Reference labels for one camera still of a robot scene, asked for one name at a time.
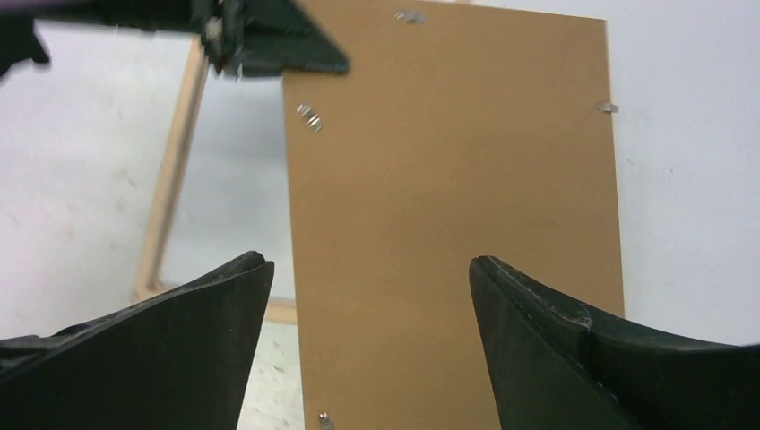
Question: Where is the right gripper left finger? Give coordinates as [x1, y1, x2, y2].
[1, 252, 274, 429]

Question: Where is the brown cardboard backing board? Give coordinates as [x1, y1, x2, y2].
[283, 1, 624, 429]

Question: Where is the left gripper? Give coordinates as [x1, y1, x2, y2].
[1, 1, 244, 75]

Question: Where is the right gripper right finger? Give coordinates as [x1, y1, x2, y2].
[469, 256, 759, 430]

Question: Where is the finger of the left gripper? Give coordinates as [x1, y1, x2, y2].
[220, 0, 350, 77]

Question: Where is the white wooden picture frame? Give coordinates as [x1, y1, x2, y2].
[132, 40, 297, 325]

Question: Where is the glossy photo print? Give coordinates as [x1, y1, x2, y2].
[160, 78, 295, 299]

